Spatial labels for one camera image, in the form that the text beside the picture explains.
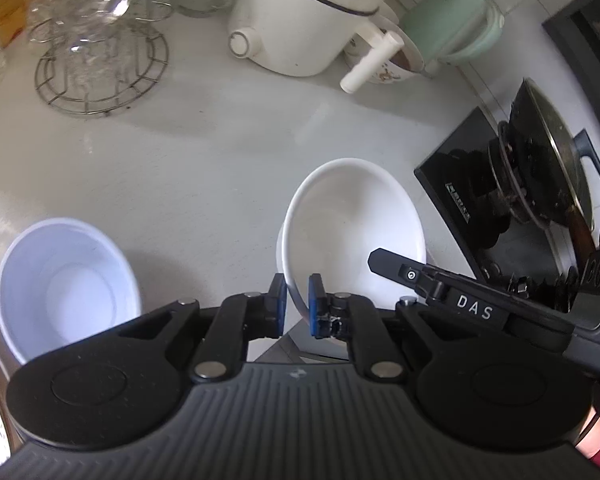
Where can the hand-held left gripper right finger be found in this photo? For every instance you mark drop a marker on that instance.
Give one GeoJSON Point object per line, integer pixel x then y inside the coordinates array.
{"type": "Point", "coordinates": [314, 306]}

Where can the black framed panel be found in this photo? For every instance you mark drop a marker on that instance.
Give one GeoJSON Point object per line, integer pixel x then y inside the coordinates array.
{"type": "Point", "coordinates": [570, 30]}

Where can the white electric pot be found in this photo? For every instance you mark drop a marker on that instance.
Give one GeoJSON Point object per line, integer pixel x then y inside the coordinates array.
{"type": "Point", "coordinates": [300, 20]}

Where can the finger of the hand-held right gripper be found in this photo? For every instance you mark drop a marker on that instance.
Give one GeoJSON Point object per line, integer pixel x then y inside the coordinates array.
{"type": "Point", "coordinates": [405, 272]}

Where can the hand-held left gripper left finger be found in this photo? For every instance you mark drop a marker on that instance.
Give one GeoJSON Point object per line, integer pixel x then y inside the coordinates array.
{"type": "Point", "coordinates": [279, 306]}

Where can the black gas stove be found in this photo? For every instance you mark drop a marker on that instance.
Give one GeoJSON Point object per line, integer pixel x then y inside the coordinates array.
{"type": "Point", "coordinates": [455, 170]}

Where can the dark frying pan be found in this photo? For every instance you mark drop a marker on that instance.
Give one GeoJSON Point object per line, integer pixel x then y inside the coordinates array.
{"type": "Point", "coordinates": [555, 150]}

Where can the translucent plastic bowl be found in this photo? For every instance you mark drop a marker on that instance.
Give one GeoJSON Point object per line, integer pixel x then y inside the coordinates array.
{"type": "Point", "coordinates": [65, 285]}

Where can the floral ceramic bowl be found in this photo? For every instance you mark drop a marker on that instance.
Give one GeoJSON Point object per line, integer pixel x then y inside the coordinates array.
{"type": "Point", "coordinates": [410, 62]}

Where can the white ceramic bowl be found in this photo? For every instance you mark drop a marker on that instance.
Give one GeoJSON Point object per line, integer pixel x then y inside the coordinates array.
{"type": "Point", "coordinates": [350, 220]}

